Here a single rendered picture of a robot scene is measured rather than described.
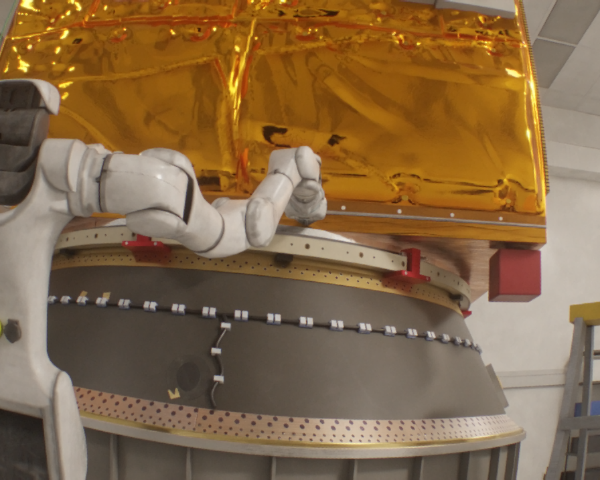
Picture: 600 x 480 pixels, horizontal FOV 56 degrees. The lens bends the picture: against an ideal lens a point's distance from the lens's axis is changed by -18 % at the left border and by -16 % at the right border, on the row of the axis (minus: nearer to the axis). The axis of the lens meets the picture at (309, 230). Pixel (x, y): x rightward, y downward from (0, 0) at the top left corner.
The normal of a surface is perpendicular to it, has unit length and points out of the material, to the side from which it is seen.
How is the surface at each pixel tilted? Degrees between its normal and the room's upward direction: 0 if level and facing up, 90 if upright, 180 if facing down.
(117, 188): 118
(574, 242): 90
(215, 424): 43
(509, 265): 90
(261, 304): 62
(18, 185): 100
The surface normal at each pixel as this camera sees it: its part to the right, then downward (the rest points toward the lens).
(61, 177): 0.01, 0.55
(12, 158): 0.30, -0.07
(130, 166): 0.22, -0.51
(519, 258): 0.00, -0.27
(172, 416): 0.03, -0.89
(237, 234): 0.96, -0.02
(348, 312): 0.39, -0.65
